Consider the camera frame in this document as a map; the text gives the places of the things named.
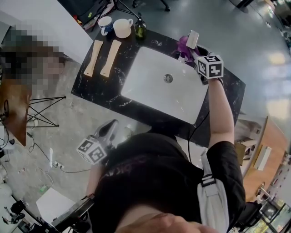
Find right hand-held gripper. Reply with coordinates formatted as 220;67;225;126
190;49;225;86

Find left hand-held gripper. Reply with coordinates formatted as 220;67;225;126
76;120;119;165

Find purple cloth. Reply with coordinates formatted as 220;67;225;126
177;35;201;63

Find chrome faucet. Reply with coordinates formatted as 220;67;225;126
178;30;200;64

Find grey shoulder bag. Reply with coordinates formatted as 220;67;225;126
196;149;229;233

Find person's right forearm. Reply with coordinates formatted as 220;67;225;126
208;77;235;150

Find person's left forearm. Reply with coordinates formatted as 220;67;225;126
86;162;107;198

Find black marble vanity unit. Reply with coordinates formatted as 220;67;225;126
70;27;246;148

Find white sink basin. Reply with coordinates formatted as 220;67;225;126
120;46;209;125

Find black swivel chair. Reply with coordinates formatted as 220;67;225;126
131;0;171;12

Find dark green soap bottle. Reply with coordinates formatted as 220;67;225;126
134;12;147;41

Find person's black t-shirt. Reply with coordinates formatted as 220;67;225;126
90;133;246;233

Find beige mug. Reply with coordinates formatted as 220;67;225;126
113;18;134;39

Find black rectangular box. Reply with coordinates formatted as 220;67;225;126
52;193;95;233

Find black tripod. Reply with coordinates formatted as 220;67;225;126
90;0;139;32

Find white box with holes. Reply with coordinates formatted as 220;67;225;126
36;187;75;226

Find brown wooden table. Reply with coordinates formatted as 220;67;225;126
0;79;32;147

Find blue and white mug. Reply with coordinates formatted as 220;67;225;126
97;16;114;36

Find cardboard box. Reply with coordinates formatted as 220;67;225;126
234;136;260;167

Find person's chin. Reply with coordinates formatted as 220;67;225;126
115;213;219;233

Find light wooden desk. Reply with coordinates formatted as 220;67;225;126
242;116;291;203

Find black wire table legs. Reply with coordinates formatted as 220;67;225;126
26;96;66;128

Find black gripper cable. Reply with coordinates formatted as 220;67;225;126
187;110;210;162

